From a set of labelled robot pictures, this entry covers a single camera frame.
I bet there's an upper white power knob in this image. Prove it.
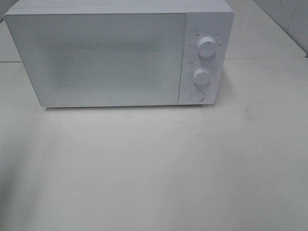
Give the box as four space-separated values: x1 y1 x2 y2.
196 35 217 58

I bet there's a white microwave door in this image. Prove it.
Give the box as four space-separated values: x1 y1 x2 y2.
6 13 186 107

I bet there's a white microwave oven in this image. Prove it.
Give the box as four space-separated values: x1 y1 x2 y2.
4 0 234 106

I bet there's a round white door button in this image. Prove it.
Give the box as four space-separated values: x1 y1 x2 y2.
190 90 205 102

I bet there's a white timer knob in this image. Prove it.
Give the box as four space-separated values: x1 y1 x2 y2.
192 68 211 86

